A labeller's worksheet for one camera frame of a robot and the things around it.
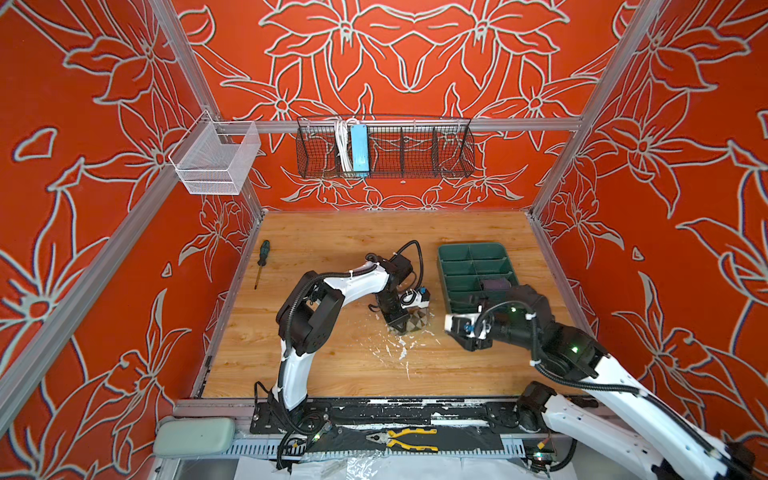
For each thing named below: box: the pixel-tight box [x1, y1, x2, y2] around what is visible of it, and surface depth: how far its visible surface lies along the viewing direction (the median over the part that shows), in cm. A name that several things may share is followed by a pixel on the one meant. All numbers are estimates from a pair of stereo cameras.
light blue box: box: [352, 124, 370, 172], surface depth 91 cm
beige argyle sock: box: [403, 307, 429, 335], surface depth 87 cm
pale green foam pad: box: [153, 417, 236, 458], surface depth 70 cm
